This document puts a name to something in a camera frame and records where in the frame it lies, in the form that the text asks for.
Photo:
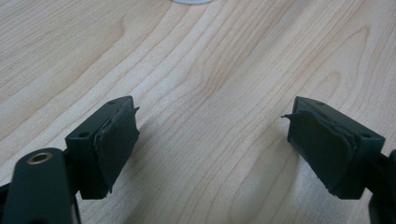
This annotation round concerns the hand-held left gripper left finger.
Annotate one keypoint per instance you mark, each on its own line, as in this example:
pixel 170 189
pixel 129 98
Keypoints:
pixel 102 149

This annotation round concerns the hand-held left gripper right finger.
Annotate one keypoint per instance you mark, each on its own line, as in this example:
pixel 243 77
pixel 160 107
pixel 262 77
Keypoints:
pixel 330 146

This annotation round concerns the clear plastic storage box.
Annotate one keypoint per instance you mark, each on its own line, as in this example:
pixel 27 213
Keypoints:
pixel 191 1

